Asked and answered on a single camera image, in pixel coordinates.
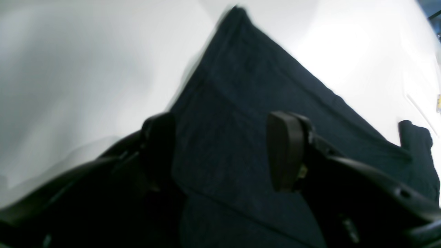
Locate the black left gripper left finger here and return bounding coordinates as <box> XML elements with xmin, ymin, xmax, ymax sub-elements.
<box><xmin>140</xmin><ymin>112</ymin><xmax>176</xmax><ymax>192</ymax></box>

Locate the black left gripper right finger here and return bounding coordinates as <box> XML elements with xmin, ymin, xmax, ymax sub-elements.
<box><xmin>267</xmin><ymin>111</ymin><xmax>315</xmax><ymax>193</ymax></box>

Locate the black T-shirt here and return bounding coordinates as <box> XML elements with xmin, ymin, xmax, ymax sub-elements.
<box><xmin>171</xmin><ymin>7</ymin><xmax>440</xmax><ymax>248</ymax></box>

